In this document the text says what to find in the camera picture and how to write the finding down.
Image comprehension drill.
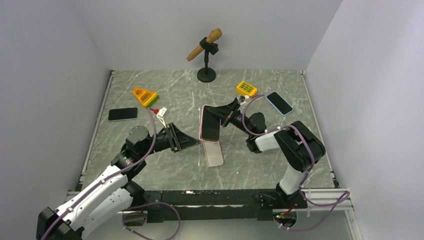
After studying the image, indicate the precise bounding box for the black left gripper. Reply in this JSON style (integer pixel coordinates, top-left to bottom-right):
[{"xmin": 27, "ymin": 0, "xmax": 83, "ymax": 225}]
[{"xmin": 139, "ymin": 121, "xmax": 201, "ymax": 157}]

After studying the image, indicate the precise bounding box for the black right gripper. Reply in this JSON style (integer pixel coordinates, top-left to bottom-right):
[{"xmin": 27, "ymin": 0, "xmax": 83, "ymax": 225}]
[{"xmin": 206, "ymin": 100, "xmax": 254, "ymax": 137}]

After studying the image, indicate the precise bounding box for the phone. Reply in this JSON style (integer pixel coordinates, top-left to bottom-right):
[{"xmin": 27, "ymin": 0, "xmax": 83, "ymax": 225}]
[
  {"xmin": 265, "ymin": 91, "xmax": 294, "ymax": 116},
  {"xmin": 198, "ymin": 104, "xmax": 222, "ymax": 144}
]

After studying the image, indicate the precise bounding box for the beige phone case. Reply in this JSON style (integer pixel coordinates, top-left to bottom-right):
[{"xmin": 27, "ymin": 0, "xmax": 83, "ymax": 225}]
[{"xmin": 203, "ymin": 141, "xmax": 224, "ymax": 167}]

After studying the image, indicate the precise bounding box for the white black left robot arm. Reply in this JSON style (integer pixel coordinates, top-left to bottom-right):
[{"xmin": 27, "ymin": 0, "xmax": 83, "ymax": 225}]
[{"xmin": 36, "ymin": 123, "xmax": 201, "ymax": 240}]

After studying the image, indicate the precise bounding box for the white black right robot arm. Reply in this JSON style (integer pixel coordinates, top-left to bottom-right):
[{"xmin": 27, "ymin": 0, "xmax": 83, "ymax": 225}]
[{"xmin": 199, "ymin": 98, "xmax": 326, "ymax": 208}]

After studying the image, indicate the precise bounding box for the yellow toy brick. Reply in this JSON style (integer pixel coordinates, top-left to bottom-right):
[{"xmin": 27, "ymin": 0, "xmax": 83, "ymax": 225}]
[{"xmin": 235, "ymin": 80, "xmax": 258, "ymax": 99}]

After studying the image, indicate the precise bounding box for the black microphone stand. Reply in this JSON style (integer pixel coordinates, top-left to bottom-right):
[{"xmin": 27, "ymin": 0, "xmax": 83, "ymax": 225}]
[{"xmin": 196, "ymin": 50, "xmax": 217, "ymax": 83}]

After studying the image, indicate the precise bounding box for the orange green toy block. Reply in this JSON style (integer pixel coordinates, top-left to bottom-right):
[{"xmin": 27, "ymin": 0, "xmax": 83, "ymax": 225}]
[{"xmin": 132, "ymin": 87, "xmax": 159, "ymax": 109}]

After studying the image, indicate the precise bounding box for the wooden microphone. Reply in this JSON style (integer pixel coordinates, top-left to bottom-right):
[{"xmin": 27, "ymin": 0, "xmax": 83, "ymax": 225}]
[{"xmin": 186, "ymin": 28, "xmax": 223, "ymax": 62}]

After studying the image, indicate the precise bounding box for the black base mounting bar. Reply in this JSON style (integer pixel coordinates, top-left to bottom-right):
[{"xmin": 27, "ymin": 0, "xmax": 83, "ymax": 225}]
[{"xmin": 131, "ymin": 188, "xmax": 308, "ymax": 223}]

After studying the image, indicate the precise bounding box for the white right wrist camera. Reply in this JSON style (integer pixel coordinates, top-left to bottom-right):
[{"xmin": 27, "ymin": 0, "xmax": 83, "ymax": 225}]
[{"xmin": 238, "ymin": 95, "xmax": 251, "ymax": 106}]

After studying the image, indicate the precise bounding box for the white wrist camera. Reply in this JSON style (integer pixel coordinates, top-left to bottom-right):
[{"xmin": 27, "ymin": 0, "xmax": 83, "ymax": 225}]
[
  {"xmin": 154, "ymin": 107, "xmax": 169, "ymax": 128},
  {"xmin": 238, "ymin": 95, "xmax": 251, "ymax": 106}
]

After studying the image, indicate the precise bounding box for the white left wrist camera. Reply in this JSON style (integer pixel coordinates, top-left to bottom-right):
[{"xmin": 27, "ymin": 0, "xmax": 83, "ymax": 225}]
[{"xmin": 154, "ymin": 107, "xmax": 169, "ymax": 128}]

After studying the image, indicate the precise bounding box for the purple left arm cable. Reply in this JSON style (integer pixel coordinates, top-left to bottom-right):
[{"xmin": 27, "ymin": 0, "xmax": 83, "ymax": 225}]
[{"xmin": 39, "ymin": 107, "xmax": 181, "ymax": 240}]

